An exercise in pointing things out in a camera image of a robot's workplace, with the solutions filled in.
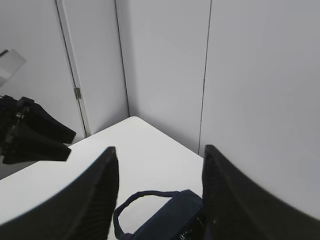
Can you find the metal door hinge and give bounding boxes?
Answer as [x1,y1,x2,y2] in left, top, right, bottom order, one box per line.
[74,87,82,100]

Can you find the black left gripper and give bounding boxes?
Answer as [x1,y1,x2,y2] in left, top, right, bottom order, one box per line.
[0,95,76,165]

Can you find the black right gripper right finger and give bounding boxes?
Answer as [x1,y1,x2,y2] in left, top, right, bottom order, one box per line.
[202,144,320,240]

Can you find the dark navy lunch bag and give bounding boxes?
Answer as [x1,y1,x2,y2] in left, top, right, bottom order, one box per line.
[113,189,206,240]

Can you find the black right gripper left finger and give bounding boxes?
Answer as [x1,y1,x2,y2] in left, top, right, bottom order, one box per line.
[0,146,119,240]

